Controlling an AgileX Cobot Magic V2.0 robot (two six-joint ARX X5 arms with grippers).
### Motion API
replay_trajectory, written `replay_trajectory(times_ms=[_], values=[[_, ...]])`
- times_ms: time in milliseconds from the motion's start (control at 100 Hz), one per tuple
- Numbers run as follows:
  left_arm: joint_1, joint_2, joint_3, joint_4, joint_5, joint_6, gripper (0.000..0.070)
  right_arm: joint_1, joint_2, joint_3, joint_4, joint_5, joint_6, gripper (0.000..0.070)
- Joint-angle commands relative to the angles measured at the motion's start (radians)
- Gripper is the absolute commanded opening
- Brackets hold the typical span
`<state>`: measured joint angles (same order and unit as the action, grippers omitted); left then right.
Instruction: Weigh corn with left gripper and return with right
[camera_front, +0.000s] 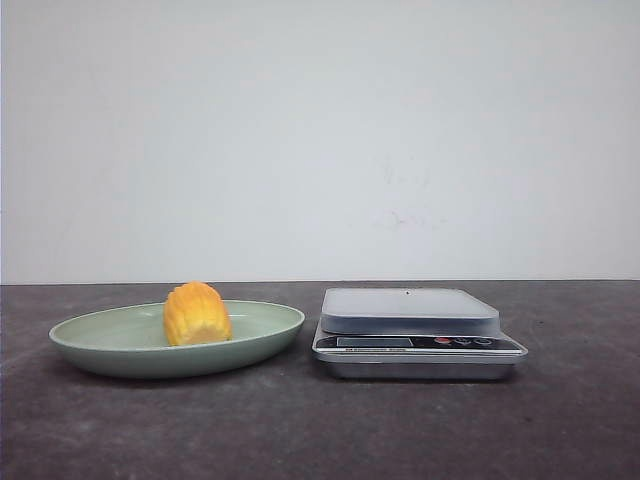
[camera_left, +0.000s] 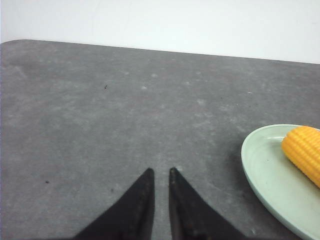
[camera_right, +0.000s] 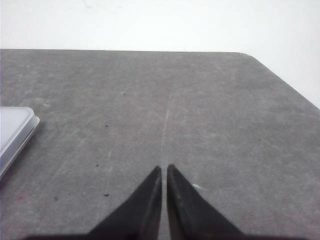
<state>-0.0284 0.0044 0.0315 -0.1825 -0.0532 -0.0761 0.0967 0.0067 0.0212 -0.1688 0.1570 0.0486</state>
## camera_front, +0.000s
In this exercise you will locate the yellow corn cob piece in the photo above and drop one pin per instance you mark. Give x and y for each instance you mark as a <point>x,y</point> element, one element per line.
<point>194,313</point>

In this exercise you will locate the silver digital kitchen scale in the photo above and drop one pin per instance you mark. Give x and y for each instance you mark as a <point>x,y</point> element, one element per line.
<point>413,333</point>

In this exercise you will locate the light green oval plate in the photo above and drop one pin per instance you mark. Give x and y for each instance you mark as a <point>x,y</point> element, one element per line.
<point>129,342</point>

